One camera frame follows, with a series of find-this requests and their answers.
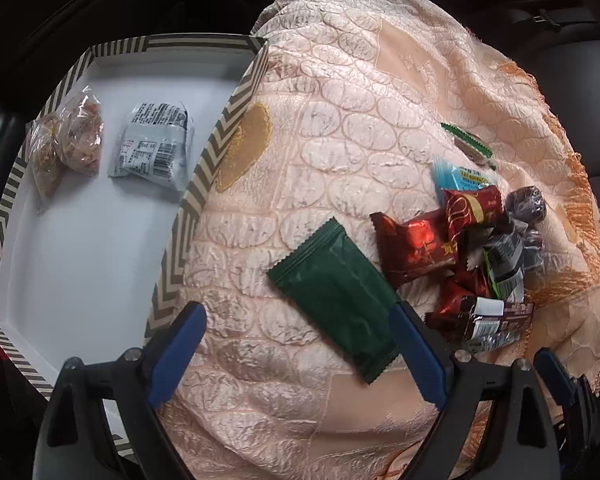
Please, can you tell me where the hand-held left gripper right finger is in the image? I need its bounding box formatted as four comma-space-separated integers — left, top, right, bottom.
387, 300, 568, 480

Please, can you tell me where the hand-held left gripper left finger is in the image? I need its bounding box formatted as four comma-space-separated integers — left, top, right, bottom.
32, 301, 208, 480

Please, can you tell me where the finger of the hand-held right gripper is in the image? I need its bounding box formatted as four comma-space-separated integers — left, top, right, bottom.
572, 374, 600, 466
534, 349, 578, 413

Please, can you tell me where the dark green snack packet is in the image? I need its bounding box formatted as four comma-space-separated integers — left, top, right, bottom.
266, 216, 404, 385

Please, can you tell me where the chevron striped octagonal box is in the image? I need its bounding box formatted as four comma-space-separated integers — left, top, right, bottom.
0, 34, 271, 461

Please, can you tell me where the light blue snack packet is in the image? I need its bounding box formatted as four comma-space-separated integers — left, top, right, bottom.
432, 157, 499, 206

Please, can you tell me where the red brown candy packet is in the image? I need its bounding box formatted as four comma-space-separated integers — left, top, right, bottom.
424, 280, 477, 335

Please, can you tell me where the brown silver snack bar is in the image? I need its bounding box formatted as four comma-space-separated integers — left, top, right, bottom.
461, 297, 536, 354

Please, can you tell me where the small red candy packet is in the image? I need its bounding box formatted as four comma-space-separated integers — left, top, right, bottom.
450, 264, 492, 301

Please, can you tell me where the shiny red snack packet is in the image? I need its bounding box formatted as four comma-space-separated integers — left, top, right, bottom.
370, 208, 458, 288

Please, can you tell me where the grey black snack packet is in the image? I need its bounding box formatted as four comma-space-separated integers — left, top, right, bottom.
481, 232, 528, 306

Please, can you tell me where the clear wrapped dark candy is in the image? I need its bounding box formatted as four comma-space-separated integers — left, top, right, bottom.
515, 225, 546, 271

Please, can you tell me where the dark red gold packet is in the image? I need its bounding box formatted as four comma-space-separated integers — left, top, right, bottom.
442, 185, 504, 247

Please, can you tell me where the dark brown wrapped candy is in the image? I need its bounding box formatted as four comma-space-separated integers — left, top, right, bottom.
502, 186, 548, 226

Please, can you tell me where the silver grey snack packet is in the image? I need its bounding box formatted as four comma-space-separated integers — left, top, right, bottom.
107, 101, 196, 192

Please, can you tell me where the clear green-edged candy wrapper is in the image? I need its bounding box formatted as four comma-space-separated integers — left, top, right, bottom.
440, 122, 498, 171

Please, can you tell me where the clear bag of yellow snack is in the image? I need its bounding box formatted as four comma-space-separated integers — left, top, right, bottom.
25, 112, 65, 215

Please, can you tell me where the clear bag of nuts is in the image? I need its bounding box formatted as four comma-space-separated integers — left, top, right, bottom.
59, 86, 104, 179

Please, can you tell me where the peach quilted fringed cloth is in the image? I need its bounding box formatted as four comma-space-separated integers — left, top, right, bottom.
145, 0, 600, 480

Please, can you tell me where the black leather car seat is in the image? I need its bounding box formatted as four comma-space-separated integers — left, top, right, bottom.
460, 0, 600, 191

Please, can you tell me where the black seat belt buckle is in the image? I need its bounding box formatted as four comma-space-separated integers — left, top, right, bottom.
531, 8, 562, 27

